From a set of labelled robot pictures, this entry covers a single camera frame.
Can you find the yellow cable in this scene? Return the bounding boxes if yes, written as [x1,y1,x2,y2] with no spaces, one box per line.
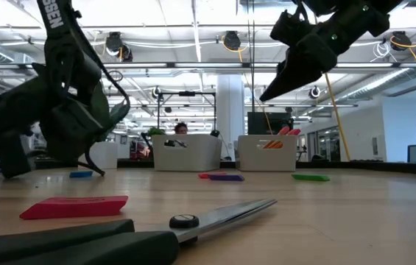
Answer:
[324,72,351,162]

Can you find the red black equipment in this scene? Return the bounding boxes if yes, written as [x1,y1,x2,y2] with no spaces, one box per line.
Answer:
[129,139,151,161]

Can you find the ceiling light bar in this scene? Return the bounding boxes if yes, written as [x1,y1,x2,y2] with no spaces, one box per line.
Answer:
[102,61,416,71]

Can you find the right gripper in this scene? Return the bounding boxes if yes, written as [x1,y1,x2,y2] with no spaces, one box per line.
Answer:
[258,21,359,102]

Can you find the grey plastic bin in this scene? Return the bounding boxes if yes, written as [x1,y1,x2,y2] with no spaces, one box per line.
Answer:
[236,134,298,172]
[151,133,223,172]

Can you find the silver ventilation duct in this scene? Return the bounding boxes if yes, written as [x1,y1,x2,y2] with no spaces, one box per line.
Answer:
[334,54,416,104]

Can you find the white column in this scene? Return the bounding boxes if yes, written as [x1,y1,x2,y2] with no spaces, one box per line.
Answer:
[216,75,246,163]

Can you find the green eraser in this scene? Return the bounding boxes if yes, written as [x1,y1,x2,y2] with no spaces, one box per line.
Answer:
[291,173,331,183]

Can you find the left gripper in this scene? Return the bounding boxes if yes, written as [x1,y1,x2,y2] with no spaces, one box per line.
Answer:
[0,62,122,180]

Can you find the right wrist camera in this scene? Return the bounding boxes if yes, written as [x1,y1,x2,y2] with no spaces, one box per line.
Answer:
[269,10,306,42]

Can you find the black cable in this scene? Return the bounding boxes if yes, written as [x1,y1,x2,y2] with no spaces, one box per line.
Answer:
[246,0,255,113]

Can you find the purple eraser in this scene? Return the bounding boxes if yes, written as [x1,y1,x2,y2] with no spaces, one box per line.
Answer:
[209,174,246,182]

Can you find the large black red scissors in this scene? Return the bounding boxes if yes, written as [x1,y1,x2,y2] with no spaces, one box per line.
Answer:
[0,198,278,265]

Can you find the red eraser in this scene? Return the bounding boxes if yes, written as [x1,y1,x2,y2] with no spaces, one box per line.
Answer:
[18,195,130,221]

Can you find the black rig frame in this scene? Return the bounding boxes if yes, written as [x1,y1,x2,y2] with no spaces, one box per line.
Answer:
[156,91,217,137]

